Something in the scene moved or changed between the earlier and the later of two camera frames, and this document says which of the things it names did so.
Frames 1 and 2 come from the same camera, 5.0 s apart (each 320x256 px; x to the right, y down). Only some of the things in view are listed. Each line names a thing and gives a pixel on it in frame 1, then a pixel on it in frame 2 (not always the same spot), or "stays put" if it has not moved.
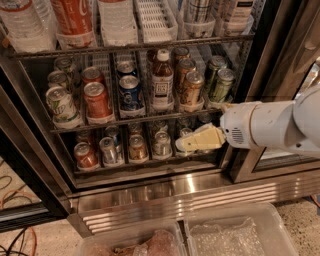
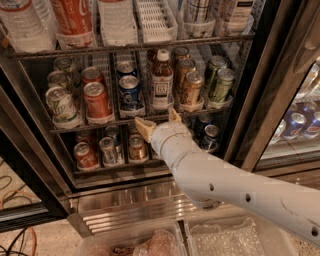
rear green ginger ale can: (216, 63) stays put
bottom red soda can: (86, 157) stays put
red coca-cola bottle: (74, 23) stays put
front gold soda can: (193, 85) stays put
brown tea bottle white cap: (162, 90) stays put
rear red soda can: (92, 74) stays put
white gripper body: (236, 124) → (165, 134)
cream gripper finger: (226, 106) → (174, 117)
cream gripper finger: (207, 137) → (145, 127)
